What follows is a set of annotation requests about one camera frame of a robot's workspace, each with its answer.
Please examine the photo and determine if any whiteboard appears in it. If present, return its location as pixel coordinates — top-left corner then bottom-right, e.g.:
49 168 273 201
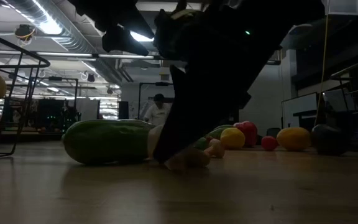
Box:
280 92 319 133

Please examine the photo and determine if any small green pepper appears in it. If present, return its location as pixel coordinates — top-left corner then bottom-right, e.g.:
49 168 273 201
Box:
194 138 209 152

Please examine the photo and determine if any large green cucumber toy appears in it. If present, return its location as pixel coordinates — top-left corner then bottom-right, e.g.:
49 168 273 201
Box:
62 119 157 166

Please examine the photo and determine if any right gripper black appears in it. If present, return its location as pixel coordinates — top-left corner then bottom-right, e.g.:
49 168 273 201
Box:
153 0 252 164

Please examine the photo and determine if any green ridged bell pepper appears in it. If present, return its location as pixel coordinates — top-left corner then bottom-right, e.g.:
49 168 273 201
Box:
208 124 236 140

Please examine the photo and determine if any white cabinet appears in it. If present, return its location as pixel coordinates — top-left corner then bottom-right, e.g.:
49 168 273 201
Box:
75 98 101 122

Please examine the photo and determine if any small red tomato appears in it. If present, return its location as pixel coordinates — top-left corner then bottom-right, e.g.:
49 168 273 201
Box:
261 135 278 152

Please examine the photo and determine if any long horizontal metal bar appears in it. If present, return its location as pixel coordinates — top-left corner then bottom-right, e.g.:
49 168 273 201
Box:
0 49 164 60

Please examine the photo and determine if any black speaker box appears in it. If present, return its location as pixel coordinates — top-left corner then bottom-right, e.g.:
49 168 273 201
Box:
117 100 130 121

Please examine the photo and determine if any wire mesh basket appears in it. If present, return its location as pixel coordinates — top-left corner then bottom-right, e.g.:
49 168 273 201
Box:
0 27 51 160
329 52 358 164

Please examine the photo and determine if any person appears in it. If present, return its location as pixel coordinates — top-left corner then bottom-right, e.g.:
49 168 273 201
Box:
144 93 173 126

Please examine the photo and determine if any black office chair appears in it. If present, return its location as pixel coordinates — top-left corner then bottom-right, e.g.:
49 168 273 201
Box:
265 127 282 138

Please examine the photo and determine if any red bell pepper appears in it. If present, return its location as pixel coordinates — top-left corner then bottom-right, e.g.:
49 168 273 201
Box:
233 121 259 147

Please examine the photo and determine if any black metal gantry frame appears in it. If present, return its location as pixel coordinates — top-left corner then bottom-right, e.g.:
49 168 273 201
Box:
29 76 80 124
137 82 175 121

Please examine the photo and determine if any yellow cable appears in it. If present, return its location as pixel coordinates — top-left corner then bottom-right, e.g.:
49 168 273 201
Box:
314 14 329 127

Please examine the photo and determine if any orange fruit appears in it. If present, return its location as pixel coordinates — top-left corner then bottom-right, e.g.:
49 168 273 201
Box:
276 126 311 152

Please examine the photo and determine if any ceiling light panel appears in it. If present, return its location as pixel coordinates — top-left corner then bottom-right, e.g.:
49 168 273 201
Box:
130 30 155 43

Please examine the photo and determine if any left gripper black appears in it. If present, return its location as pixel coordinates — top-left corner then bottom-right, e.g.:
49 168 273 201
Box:
68 0 155 56

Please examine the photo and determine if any ribbed silver ceiling duct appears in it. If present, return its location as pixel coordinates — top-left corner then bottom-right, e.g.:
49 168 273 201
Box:
6 0 96 54

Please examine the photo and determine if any small yellow corn cob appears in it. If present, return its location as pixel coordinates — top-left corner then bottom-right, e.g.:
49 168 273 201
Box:
166 148 211 173

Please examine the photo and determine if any black dome ceiling device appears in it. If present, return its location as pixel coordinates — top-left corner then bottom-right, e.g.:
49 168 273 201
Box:
14 24 37 47

